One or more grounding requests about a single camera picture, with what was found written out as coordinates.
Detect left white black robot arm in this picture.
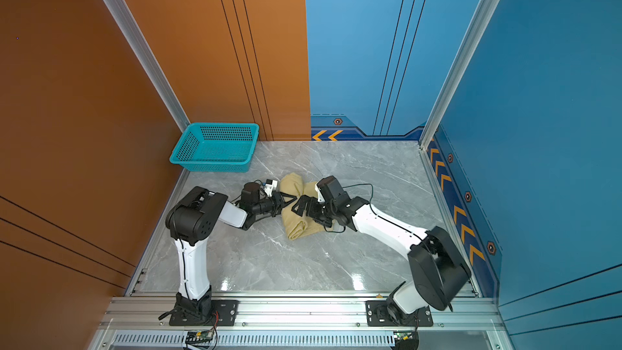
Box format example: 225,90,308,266
159,179,298,327

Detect left circuit board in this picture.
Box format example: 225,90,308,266
185,330,217,348

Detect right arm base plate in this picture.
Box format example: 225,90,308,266
365,299,433,327

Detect khaki long pants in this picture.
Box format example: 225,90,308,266
280,173,325,240

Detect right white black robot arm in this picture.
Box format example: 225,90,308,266
293,176,471,326

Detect aluminium front rail frame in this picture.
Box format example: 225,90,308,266
89,291,513,349

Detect circuit board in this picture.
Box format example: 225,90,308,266
185,330,217,348
394,332,420,350

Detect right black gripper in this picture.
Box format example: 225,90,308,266
289,194,337,227

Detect teal plastic basket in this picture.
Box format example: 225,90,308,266
169,123,259,173

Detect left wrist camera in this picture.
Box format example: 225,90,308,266
262,179,279,197

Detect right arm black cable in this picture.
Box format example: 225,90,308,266
339,183,375,205

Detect right aluminium corner post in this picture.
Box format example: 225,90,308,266
420,0,501,151

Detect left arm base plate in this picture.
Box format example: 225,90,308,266
168,297,239,327

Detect left aluminium corner post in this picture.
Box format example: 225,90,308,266
103,0,190,132

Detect aluminium corner post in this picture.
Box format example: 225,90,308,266
420,0,501,151
103,0,190,132

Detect right circuit board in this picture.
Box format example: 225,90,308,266
394,332,420,350

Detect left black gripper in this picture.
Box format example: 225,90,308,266
252,192,296,218

